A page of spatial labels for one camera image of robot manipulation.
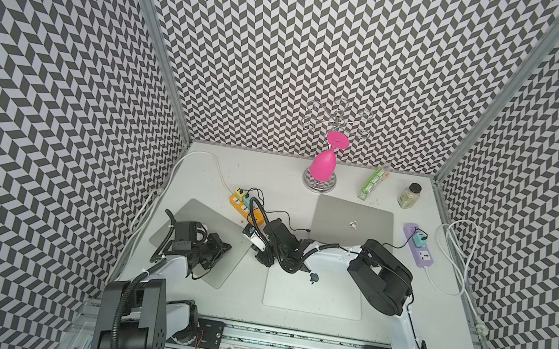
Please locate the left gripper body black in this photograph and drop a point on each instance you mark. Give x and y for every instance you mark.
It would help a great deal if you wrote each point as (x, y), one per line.
(198, 248)

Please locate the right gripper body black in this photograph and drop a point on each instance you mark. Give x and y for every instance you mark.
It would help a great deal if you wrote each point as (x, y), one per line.
(270, 252)

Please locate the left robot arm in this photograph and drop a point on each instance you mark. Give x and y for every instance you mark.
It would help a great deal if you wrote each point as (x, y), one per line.
(136, 314)

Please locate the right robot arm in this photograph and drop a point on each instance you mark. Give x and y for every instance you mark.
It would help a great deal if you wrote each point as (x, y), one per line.
(385, 285)

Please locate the grey closed laptop left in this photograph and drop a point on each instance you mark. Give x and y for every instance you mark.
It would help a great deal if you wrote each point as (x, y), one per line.
(229, 232)

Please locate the grey closed laptop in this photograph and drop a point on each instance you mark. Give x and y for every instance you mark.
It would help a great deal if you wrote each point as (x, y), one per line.
(229, 232)
(350, 224)

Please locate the grey closed laptop back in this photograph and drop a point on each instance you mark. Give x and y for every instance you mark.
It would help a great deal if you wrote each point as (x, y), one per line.
(350, 224)

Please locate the white closed laptop front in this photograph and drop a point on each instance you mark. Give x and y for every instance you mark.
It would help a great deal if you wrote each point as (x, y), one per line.
(326, 289)

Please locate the yellow charger adapter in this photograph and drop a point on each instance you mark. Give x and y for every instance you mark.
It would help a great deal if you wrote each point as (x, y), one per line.
(240, 194)

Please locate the teal charger on purple strip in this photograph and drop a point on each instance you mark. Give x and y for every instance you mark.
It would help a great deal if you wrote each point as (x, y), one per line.
(419, 239)

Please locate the orange power strip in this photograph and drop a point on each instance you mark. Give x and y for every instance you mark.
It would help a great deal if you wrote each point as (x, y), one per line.
(240, 202)

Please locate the pink wine glass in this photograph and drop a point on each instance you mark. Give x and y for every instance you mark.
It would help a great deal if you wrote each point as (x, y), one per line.
(323, 166)

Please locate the green snack packet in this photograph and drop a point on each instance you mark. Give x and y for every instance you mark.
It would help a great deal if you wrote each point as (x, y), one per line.
(370, 185)

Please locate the small jar dark lid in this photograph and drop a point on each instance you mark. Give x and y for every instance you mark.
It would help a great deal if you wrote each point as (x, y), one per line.
(410, 196)

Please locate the purple power strip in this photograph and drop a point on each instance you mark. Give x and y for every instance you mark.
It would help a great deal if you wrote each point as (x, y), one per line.
(422, 257)

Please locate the metal glass rack stand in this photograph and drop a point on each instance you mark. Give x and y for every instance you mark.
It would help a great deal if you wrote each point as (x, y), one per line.
(340, 123)

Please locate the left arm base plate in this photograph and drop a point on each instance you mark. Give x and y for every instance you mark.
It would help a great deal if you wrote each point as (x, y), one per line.
(203, 333)

